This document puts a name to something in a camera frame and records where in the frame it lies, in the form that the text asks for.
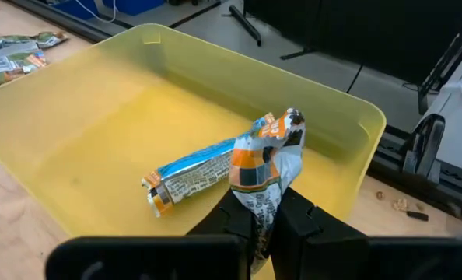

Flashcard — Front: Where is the large blue storage crate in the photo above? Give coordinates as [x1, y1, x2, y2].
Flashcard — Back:
[102, 0, 166, 16]

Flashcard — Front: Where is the black partition panel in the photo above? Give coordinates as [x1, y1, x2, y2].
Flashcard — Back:
[228, 0, 462, 86]

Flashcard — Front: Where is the yellow translucent plastic bin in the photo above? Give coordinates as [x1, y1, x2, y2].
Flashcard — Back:
[0, 23, 387, 280]

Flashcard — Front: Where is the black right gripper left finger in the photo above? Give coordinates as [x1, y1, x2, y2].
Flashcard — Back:
[187, 189, 255, 269]

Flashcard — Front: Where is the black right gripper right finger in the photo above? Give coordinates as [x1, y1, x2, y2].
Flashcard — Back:
[269, 187, 370, 280]

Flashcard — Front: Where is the black curved bracket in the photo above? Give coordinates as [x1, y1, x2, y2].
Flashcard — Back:
[401, 113, 446, 184]

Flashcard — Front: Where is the small black peg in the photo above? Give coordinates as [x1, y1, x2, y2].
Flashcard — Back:
[405, 210, 429, 222]

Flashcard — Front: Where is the blue orange granola bar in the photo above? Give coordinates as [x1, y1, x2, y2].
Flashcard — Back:
[229, 107, 306, 273]
[141, 112, 275, 219]

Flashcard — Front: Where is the small brown crumb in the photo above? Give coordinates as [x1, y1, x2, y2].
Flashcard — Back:
[392, 198, 411, 213]

